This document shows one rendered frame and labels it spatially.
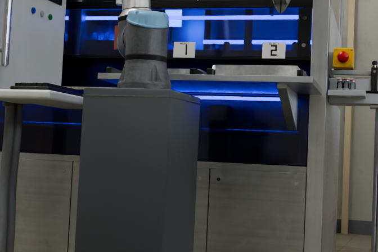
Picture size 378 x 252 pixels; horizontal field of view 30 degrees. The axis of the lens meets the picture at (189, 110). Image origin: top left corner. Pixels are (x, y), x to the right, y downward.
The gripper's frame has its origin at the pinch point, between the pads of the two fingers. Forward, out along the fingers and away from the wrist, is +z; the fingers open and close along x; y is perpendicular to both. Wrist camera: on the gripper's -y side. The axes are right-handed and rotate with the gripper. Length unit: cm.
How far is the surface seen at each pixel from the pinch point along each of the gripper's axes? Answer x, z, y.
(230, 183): -21, 57, -36
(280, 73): 1.1, 20.5, 1.8
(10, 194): -100, 65, -17
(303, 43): 3.7, 4.8, -35.5
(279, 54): -5.0, 9.0, -35.6
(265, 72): -3.7, 20.4, 1.8
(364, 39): 16, -64, -425
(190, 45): -39, 6, -36
